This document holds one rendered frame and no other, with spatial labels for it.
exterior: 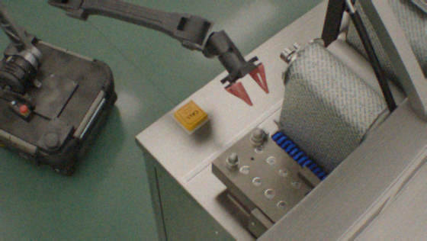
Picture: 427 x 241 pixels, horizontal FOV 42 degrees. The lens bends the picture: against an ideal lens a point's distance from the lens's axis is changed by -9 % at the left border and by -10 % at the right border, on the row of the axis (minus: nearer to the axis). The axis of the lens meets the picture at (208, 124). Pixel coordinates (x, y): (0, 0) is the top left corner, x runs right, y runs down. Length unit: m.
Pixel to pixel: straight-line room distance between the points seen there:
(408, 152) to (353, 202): 0.13
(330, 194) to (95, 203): 1.92
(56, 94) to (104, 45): 0.57
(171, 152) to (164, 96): 1.21
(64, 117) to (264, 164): 1.27
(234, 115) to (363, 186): 0.97
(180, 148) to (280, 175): 0.32
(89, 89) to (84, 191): 0.45
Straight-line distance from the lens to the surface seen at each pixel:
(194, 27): 1.56
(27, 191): 2.76
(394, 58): 0.90
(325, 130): 1.44
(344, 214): 0.83
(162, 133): 1.75
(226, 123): 1.76
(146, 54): 3.07
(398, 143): 0.90
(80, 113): 2.62
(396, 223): 1.09
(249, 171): 1.54
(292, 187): 1.53
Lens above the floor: 2.39
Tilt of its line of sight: 58 degrees down
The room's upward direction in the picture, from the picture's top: 1 degrees clockwise
